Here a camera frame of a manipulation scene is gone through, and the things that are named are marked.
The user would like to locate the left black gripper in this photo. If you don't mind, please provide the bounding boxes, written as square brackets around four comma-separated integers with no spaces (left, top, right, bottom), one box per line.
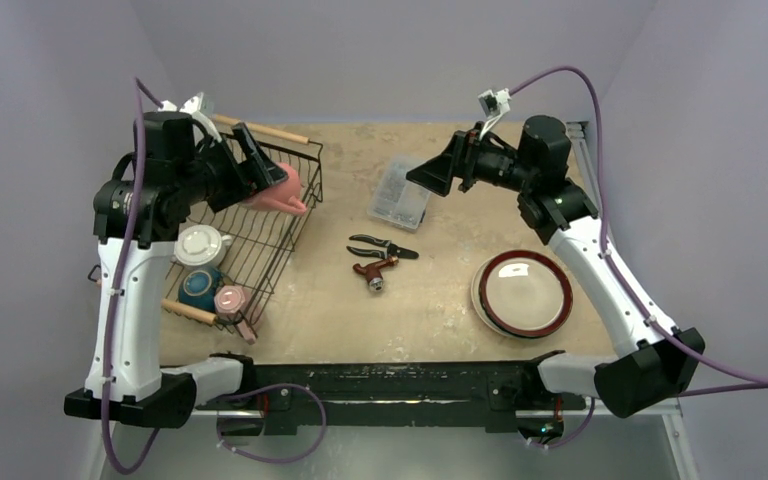
[176,122,286,211]

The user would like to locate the pink ceramic mug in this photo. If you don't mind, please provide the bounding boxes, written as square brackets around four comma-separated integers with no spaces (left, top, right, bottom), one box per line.
[240,162,308,216]

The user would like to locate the pink faceted ceramic cup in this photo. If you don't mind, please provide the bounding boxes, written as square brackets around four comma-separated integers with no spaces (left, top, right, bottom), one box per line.
[214,285,251,325]

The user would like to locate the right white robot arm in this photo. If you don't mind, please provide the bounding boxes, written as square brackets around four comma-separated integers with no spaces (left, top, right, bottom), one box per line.
[406,115,706,418]

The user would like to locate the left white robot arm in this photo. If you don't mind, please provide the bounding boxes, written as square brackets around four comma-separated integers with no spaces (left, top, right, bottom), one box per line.
[63,111,287,429]

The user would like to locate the clear plastic screw box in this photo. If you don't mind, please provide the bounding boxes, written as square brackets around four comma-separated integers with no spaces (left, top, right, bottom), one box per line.
[367,155,432,232]

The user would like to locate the red brown faucet tap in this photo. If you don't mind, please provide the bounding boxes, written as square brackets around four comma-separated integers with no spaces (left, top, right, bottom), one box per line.
[352,256,399,293]

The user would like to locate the green rimmed plate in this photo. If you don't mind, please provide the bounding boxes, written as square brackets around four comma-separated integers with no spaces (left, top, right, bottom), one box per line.
[475,261,567,340]

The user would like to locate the blue ceramic cup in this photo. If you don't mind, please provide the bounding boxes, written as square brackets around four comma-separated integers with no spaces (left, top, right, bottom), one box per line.
[177,266,224,313]

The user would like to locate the black wire dish rack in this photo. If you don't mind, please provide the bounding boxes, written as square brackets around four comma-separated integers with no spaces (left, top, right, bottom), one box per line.
[161,141,322,344]

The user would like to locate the black handled pliers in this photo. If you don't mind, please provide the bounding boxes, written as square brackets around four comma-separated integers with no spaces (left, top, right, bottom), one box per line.
[346,234,420,260]

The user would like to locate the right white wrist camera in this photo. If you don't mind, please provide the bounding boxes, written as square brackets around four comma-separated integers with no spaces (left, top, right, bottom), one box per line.
[478,88,511,139]

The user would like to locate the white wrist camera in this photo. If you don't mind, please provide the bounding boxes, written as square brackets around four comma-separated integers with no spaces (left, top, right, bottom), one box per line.
[478,88,511,139]
[157,92,223,143]

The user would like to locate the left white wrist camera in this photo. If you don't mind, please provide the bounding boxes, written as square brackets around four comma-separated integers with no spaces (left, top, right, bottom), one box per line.
[157,92,223,143]

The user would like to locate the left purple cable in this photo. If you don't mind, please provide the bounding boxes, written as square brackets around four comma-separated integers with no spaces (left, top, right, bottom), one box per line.
[100,77,328,476]

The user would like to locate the purple cable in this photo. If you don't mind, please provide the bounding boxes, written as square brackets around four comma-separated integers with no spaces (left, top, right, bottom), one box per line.
[506,65,768,452]
[100,77,328,476]

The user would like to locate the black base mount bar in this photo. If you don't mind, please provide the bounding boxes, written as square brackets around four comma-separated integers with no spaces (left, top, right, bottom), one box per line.
[193,354,597,442]

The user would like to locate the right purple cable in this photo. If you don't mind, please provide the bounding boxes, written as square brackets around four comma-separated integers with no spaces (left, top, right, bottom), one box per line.
[506,65,768,452]

